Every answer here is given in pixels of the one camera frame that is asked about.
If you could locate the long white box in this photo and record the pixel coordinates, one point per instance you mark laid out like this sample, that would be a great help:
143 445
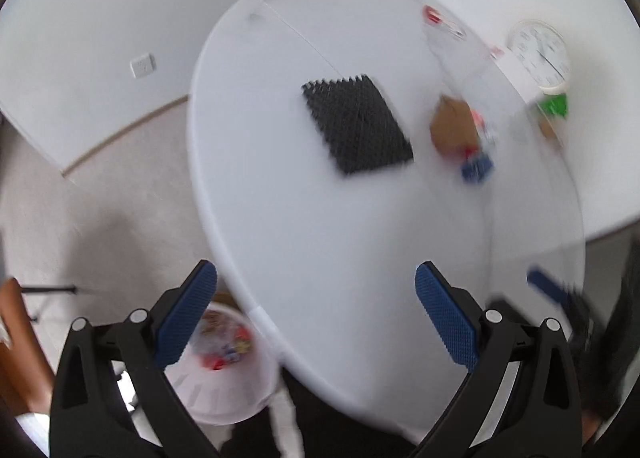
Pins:
517 73

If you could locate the red white small box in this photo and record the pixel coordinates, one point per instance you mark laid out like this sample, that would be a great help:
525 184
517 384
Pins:
440 18

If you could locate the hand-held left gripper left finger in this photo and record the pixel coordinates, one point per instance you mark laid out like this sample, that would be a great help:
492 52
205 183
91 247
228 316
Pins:
187 318

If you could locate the small dark blue wrapper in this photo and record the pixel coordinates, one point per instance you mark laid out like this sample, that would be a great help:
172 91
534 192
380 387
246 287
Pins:
477 168

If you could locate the white wall socket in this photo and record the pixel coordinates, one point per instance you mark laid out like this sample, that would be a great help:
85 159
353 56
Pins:
142 65

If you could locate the round white wall clock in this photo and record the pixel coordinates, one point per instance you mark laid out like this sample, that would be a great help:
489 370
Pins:
542 53

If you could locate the brown cardboard piece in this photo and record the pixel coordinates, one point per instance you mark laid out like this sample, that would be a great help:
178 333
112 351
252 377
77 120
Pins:
452 128

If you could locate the green packet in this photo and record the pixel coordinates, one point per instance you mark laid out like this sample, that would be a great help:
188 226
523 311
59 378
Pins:
555 104

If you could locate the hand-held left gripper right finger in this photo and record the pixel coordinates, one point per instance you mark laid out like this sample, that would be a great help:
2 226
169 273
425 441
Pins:
445 318

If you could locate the clear plastic container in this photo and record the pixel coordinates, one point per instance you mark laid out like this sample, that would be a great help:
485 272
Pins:
547 131

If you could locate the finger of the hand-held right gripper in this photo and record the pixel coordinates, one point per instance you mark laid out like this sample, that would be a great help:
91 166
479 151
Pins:
547 284

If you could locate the white trash bin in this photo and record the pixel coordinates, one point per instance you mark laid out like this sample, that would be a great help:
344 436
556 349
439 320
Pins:
235 388

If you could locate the brown wooden chair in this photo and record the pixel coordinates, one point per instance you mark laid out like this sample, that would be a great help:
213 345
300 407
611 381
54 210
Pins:
15 338

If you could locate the black foam mesh sleeve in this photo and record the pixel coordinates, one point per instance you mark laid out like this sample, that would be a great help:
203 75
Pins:
357 126

